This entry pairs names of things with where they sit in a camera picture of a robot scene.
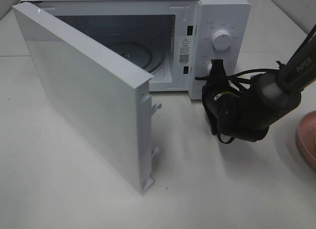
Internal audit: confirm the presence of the lower white timer knob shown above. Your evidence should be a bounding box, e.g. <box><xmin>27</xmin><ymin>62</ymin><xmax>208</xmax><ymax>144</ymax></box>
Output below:
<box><xmin>206</xmin><ymin>63</ymin><xmax>213</xmax><ymax>76</ymax></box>

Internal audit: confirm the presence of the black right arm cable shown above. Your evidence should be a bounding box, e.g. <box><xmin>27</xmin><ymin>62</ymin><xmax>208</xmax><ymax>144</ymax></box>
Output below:
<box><xmin>195</xmin><ymin>61</ymin><xmax>287</xmax><ymax>144</ymax></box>

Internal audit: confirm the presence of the white microwave door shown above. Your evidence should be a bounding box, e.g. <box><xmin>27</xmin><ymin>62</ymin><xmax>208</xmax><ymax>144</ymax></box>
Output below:
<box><xmin>12</xmin><ymin>2</ymin><xmax>162</xmax><ymax>192</ymax></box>

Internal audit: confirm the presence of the pink round plate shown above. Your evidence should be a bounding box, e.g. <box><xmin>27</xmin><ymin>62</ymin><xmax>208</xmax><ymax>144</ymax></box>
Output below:
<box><xmin>296</xmin><ymin>111</ymin><xmax>316</xmax><ymax>171</ymax></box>

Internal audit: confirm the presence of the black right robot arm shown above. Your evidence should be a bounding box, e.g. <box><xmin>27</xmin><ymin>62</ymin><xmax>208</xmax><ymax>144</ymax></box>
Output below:
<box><xmin>196</xmin><ymin>28</ymin><xmax>316</xmax><ymax>144</ymax></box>

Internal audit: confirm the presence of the upper white power knob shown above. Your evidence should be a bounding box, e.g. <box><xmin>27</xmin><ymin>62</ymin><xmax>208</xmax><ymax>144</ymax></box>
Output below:
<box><xmin>212</xmin><ymin>28</ymin><xmax>233</xmax><ymax>51</ymax></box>

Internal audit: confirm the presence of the white warning label sticker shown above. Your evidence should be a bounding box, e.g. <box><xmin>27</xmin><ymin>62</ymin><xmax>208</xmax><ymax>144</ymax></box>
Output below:
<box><xmin>177</xmin><ymin>36</ymin><xmax>192</xmax><ymax>65</ymax></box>

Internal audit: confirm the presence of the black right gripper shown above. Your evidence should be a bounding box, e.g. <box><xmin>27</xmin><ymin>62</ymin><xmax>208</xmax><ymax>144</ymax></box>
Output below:
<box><xmin>202</xmin><ymin>59</ymin><xmax>269</xmax><ymax>143</ymax></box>

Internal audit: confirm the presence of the white microwave oven body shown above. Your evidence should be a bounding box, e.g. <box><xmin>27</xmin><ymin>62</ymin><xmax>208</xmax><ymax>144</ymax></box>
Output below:
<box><xmin>19</xmin><ymin>0</ymin><xmax>250</xmax><ymax>100</ymax></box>

